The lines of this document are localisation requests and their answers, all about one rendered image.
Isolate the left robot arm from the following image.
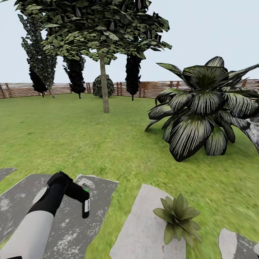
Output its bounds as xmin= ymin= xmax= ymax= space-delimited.
xmin=0 ymin=171 xmax=95 ymax=259

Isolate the insectifuge atomizer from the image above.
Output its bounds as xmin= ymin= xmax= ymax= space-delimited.
xmin=82 ymin=197 xmax=90 ymax=219

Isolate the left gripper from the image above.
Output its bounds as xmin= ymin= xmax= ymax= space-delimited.
xmin=66 ymin=184 xmax=89 ymax=203

